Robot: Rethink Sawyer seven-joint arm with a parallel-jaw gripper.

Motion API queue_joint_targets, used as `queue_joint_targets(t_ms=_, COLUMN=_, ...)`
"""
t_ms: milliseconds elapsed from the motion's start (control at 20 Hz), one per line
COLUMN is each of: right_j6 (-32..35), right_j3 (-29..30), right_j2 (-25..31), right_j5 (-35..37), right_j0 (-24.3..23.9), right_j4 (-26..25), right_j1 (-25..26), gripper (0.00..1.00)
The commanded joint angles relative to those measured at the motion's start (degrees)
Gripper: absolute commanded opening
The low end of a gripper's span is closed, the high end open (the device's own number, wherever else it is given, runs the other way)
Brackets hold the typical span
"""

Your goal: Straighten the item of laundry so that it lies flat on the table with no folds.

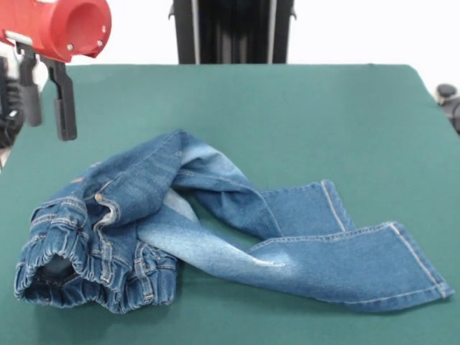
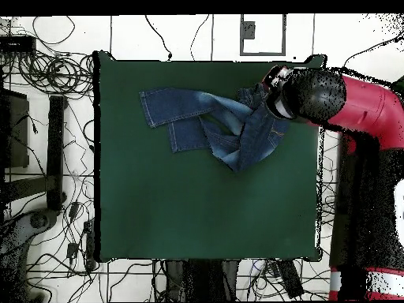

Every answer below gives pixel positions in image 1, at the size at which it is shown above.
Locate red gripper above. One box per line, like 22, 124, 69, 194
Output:
0, 0, 113, 142

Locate blue denim jeans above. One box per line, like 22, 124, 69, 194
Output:
14, 129, 456, 316

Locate black equipment pile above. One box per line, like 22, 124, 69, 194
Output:
0, 57, 39, 149

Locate dark green table cloth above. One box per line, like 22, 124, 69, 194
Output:
0, 63, 460, 345

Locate dark grey chair base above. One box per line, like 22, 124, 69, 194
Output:
436, 83, 460, 137

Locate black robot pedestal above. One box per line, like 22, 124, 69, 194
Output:
167, 0, 298, 65

